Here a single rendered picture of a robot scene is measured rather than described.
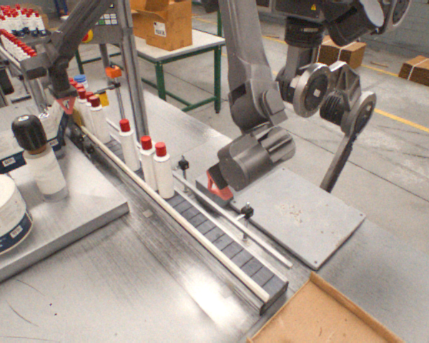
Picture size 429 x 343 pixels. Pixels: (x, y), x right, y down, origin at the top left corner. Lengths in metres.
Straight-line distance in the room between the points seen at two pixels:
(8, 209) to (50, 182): 0.17
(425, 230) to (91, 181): 2.15
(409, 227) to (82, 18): 2.26
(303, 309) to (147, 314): 0.40
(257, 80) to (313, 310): 0.61
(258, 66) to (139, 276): 0.66
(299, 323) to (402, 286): 0.33
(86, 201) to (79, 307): 0.36
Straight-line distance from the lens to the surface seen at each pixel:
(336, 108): 1.62
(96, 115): 1.31
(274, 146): 0.48
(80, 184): 1.19
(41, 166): 1.07
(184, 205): 1.02
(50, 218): 1.11
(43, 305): 0.98
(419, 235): 2.47
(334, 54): 4.87
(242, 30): 0.54
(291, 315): 0.87
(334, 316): 0.90
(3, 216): 1.01
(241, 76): 0.51
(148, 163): 1.00
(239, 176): 0.45
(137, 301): 0.89
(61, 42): 1.01
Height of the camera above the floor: 1.60
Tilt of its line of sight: 39 degrees down
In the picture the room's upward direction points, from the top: straight up
